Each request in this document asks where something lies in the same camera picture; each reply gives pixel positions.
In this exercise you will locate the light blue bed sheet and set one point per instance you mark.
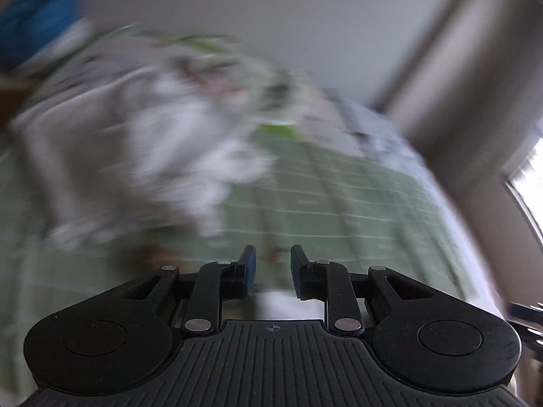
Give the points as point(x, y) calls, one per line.
point(394, 144)

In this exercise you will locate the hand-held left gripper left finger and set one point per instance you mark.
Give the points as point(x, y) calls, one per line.
point(249, 272)

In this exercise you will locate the green checked blanket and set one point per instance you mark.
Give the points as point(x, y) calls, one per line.
point(339, 203)

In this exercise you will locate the white cloth pile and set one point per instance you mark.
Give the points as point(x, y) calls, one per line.
point(178, 135)

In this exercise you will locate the window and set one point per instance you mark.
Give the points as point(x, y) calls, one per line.
point(529, 186)

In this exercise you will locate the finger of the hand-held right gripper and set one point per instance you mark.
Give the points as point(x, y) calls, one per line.
point(525, 310)

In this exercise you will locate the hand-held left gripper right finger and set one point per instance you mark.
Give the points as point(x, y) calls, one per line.
point(298, 272)

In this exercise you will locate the brown curtain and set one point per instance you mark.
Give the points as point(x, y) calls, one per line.
point(458, 93)

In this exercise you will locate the blue and white bag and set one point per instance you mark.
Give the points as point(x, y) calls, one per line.
point(38, 25)

